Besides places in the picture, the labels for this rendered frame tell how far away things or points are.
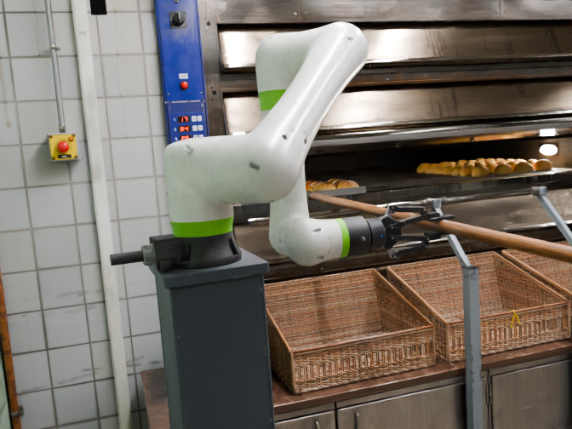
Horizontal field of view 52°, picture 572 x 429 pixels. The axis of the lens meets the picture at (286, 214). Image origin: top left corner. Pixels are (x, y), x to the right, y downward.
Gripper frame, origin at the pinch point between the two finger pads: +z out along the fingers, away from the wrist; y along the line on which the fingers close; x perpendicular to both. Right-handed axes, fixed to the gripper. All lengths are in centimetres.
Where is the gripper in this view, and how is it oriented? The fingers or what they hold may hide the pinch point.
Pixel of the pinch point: (439, 225)
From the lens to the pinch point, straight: 149.4
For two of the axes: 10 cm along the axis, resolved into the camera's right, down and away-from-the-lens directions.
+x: 3.0, 1.1, -9.5
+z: 9.5, -1.0, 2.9
